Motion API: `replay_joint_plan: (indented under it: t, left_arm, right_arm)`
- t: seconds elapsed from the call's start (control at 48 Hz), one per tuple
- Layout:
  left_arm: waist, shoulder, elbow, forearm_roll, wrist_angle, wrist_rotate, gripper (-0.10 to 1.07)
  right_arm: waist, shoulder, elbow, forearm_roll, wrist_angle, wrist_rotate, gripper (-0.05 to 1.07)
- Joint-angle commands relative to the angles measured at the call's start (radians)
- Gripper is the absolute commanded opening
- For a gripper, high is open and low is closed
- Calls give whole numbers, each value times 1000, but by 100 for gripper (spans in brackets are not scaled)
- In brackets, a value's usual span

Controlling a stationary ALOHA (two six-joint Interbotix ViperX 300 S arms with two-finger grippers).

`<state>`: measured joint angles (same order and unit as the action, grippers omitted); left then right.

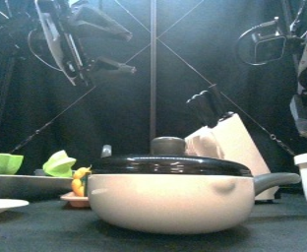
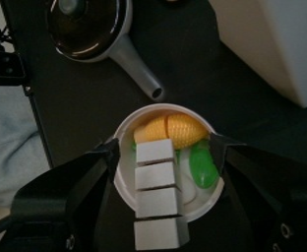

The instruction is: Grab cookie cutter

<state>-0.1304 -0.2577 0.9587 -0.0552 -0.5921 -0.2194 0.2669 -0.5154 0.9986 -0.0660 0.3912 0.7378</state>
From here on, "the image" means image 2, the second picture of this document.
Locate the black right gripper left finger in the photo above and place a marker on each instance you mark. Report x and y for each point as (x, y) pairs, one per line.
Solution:
(60, 193)

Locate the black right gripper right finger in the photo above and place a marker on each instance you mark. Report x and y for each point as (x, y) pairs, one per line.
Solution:
(270, 193)

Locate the white plastic bowl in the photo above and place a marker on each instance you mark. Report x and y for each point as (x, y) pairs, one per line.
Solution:
(125, 170)

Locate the green toy corn husk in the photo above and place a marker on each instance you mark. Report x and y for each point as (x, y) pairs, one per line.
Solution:
(203, 165)

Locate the white segmented toy block bar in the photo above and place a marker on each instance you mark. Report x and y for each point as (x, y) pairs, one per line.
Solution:
(156, 197)

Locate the yellow toy corn cob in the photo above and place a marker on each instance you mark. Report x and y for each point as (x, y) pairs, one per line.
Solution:
(178, 129)

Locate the white box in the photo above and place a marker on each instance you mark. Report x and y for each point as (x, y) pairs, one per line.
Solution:
(274, 42)

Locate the grey toy frying pan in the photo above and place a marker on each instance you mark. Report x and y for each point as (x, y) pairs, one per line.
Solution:
(95, 29)

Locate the black camera on mount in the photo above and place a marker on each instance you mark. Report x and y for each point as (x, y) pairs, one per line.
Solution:
(4, 67)

